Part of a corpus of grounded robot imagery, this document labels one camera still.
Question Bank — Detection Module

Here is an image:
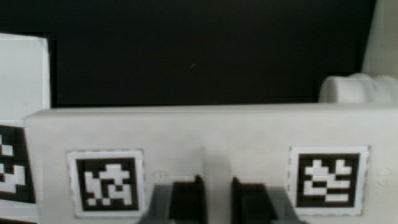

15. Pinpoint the white cabinet door panel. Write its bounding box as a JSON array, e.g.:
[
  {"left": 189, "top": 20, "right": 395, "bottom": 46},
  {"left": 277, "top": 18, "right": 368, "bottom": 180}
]
[
  {"left": 0, "top": 33, "right": 50, "bottom": 224},
  {"left": 25, "top": 104, "right": 398, "bottom": 224}
]

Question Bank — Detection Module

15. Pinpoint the white cabinet body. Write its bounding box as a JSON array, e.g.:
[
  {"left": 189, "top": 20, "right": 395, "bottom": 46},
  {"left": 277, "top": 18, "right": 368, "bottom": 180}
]
[{"left": 318, "top": 0, "right": 398, "bottom": 105}]

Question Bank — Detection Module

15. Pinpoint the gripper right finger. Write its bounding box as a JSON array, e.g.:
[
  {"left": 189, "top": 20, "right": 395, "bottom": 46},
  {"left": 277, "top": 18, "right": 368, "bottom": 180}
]
[{"left": 231, "top": 178, "right": 309, "bottom": 224}]

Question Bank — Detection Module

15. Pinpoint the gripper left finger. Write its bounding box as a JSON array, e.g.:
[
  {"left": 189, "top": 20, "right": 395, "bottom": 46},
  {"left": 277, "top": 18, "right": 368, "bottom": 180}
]
[{"left": 137, "top": 176, "right": 206, "bottom": 224}]

